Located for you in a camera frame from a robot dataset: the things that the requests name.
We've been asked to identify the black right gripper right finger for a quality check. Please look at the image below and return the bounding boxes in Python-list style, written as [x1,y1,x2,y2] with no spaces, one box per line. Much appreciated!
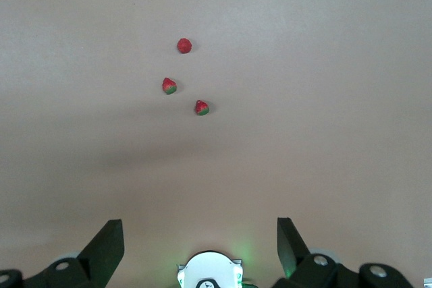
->
[271,217,414,288]

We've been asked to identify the red toy strawberry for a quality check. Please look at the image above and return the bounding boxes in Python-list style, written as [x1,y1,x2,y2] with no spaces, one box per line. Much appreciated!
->
[194,99,211,117]
[161,77,178,96]
[176,38,193,55]

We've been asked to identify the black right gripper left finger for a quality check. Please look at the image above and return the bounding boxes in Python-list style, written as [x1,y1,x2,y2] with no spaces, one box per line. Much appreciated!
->
[0,219,126,288]

